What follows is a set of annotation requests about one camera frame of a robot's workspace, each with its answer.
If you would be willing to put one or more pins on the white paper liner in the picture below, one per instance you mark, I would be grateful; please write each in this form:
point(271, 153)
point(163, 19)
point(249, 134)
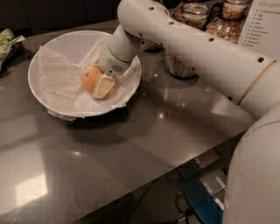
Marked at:
point(58, 84)

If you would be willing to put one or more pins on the white allergen info card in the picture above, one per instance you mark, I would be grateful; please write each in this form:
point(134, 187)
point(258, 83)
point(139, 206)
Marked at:
point(261, 30)

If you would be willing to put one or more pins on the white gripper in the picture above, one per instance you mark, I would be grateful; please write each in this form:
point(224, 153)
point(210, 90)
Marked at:
point(112, 63)

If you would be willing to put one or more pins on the glass cereal jar back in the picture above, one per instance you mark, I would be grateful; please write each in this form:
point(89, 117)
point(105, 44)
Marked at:
point(189, 11)

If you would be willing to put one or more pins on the glass cereal jar right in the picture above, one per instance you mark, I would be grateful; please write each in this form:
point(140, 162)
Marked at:
point(228, 21)

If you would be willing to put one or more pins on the green snack packet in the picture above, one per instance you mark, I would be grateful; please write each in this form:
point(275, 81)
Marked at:
point(9, 45)

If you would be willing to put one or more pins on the grey metal base plate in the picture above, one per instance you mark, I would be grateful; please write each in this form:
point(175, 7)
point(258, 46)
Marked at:
point(215, 183)

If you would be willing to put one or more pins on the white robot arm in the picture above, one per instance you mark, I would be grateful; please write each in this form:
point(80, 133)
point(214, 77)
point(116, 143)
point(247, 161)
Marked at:
point(250, 78)

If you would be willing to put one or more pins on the white bowl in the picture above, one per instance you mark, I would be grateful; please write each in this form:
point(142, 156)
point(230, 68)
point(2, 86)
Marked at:
point(73, 46)

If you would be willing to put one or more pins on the orange fruit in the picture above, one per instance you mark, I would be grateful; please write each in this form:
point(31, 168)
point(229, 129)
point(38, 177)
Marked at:
point(89, 78)

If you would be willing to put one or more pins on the blue robot base part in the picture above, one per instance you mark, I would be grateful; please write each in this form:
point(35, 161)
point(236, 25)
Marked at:
point(202, 203)

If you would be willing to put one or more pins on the glass cereal jar front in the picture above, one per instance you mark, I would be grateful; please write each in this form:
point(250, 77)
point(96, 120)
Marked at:
point(175, 66)

